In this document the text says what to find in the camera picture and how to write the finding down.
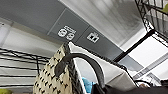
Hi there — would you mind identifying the light blue plush toy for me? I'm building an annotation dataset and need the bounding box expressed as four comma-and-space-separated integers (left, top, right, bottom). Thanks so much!
81, 77, 96, 94

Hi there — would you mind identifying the black wire shelf rack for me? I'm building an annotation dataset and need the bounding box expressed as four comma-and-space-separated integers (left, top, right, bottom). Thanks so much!
0, 0, 168, 94

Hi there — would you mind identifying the grey wall socket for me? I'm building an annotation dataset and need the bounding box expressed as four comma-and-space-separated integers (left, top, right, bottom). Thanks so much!
86, 30, 101, 44
57, 25, 78, 42

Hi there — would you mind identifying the long grey wall band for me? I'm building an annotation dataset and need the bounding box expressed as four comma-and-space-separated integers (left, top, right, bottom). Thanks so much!
0, 0, 145, 72

